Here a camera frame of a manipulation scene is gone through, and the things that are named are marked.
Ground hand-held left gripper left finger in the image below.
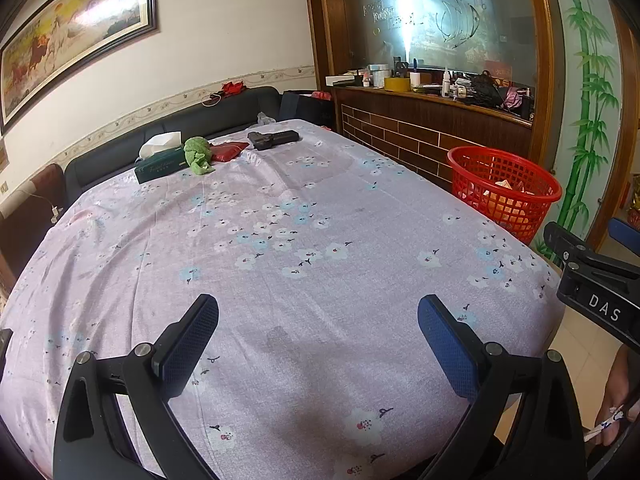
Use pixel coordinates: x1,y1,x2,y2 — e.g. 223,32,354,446
52,294,220,480

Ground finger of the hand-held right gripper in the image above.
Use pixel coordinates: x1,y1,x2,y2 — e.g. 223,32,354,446
543,221,640,291
607,216,640,257

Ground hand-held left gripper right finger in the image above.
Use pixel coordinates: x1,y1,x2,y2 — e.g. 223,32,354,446
417,294,588,480

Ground red mesh basket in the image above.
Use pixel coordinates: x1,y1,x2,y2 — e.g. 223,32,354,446
446,146,563,247

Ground person's right leg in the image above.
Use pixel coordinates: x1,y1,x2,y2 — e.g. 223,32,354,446
595,345,640,448

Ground white patterned slipper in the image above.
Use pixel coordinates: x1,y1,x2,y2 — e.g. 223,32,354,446
584,407,626,443

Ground pink cloth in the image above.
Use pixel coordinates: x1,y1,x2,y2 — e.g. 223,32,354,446
502,86,531,111

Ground dark green tissue box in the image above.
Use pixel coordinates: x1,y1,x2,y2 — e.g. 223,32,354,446
134,131,188,185

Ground black handbag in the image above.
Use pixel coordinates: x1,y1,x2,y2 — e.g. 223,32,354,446
467,71,506,107

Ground red pouch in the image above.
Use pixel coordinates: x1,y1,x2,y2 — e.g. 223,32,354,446
210,141,250,163

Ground brown chair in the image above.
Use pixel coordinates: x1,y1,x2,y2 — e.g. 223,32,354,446
0,162,67,281

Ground black sofa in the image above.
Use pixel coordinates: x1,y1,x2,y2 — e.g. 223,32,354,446
64,85,282,193

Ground black case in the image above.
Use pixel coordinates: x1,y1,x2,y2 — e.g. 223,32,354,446
247,130,300,152

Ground wooden partition cabinet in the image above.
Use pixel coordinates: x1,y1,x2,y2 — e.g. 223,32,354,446
302,0,558,191

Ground black bag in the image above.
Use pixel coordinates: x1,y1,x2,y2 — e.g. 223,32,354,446
279,89,335,128

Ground etched glass panel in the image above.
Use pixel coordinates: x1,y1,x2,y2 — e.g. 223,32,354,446
345,0,543,86

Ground framed painting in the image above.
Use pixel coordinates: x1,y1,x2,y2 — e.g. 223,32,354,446
0,0,158,136

